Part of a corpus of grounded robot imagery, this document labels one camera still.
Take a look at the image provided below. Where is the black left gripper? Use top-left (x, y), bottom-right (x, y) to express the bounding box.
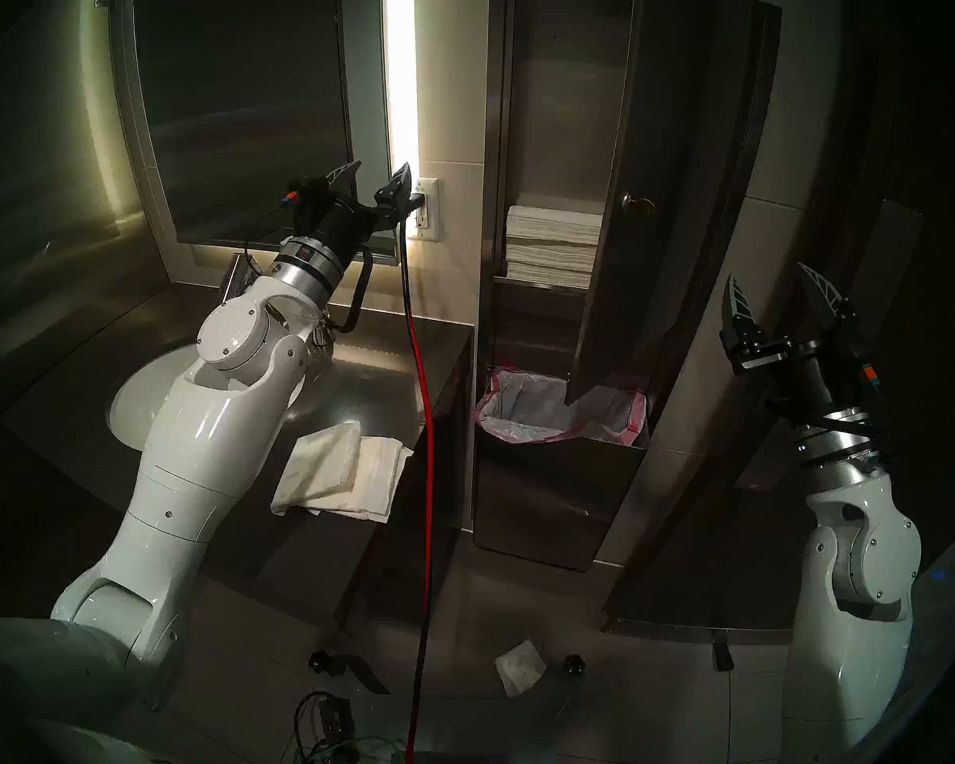
top-left (285, 160), bottom-right (415, 257)

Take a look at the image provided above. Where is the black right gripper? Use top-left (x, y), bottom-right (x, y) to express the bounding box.
top-left (720, 262), bottom-right (878, 427)

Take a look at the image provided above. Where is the stainless steel dispenser door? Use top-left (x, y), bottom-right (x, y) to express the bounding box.
top-left (565, 0), bottom-right (782, 407)

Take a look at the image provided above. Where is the white folded paper towel stack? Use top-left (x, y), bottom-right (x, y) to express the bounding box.
top-left (505, 205), bottom-right (604, 290)

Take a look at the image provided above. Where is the wrapped white paper towel pack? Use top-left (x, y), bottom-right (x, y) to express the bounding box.
top-left (302, 435), bottom-right (415, 524)
top-left (271, 420), bottom-right (362, 516)

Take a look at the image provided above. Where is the stainless steel dispenser cabinet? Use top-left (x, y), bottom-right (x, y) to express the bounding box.
top-left (471, 0), bottom-right (785, 572)

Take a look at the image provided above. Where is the crumpled white paper towel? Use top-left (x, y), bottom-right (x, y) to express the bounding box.
top-left (495, 640), bottom-right (548, 698)

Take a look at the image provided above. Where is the vertical white light strip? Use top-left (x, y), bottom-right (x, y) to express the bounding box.
top-left (384, 0), bottom-right (419, 184)

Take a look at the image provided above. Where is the chrome sink faucet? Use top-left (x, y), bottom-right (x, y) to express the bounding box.
top-left (219, 253), bottom-right (260, 304)

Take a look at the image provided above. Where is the dark wooden room door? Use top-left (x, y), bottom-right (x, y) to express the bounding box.
top-left (605, 0), bottom-right (955, 644)

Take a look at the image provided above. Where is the pink-edged clear trash liner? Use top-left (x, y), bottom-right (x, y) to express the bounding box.
top-left (475, 366), bottom-right (650, 446)

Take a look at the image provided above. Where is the white round sink basin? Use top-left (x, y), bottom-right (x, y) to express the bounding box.
top-left (106, 342), bottom-right (310, 453)

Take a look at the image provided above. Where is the black power box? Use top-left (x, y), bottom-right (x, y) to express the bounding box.
top-left (318, 695), bottom-right (359, 751)

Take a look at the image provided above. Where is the white wall outlet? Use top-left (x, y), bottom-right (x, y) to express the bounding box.
top-left (407, 177), bottom-right (440, 242)

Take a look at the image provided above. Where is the thick black left cable loop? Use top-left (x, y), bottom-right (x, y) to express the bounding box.
top-left (318, 245), bottom-right (373, 336)

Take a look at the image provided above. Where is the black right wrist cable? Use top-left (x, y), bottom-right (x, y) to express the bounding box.
top-left (764, 400), bottom-right (892, 462)

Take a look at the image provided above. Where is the thin black left wrist cable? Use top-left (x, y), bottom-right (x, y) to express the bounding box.
top-left (243, 204), bottom-right (305, 274)

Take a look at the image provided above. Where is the framed wall mirror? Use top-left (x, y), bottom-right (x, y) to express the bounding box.
top-left (115, 0), bottom-right (403, 267)

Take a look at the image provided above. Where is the red and black cable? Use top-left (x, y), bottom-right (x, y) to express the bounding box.
top-left (398, 191), bottom-right (436, 764)

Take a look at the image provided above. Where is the black floor cable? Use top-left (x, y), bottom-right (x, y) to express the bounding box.
top-left (293, 691), bottom-right (339, 762)

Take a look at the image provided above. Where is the green cable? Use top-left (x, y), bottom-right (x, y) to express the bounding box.
top-left (290, 735), bottom-right (407, 764)

